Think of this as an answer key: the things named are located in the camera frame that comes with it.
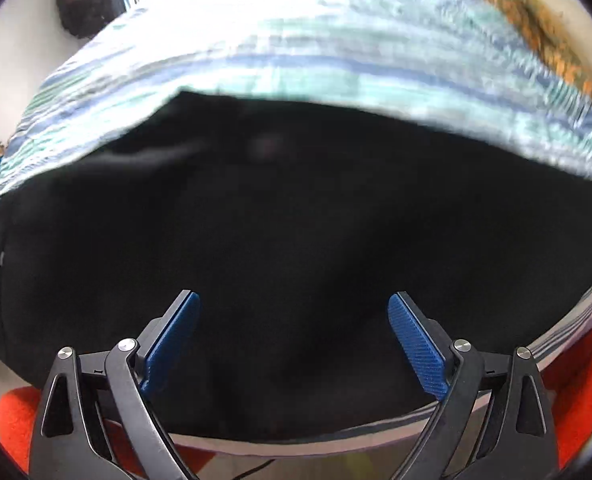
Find orange fleece garment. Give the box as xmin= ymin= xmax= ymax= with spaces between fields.
xmin=0 ymin=300 xmax=592 ymax=480

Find black pants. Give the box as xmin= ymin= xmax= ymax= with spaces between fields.
xmin=0 ymin=91 xmax=592 ymax=443

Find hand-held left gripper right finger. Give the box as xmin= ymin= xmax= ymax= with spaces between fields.
xmin=387 ymin=291 xmax=559 ymax=480

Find yellow patterned blanket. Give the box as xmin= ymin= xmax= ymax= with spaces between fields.
xmin=436 ymin=0 xmax=592 ymax=106

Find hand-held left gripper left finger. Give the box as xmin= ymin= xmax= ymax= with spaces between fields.
xmin=27 ymin=289 xmax=201 ymax=480

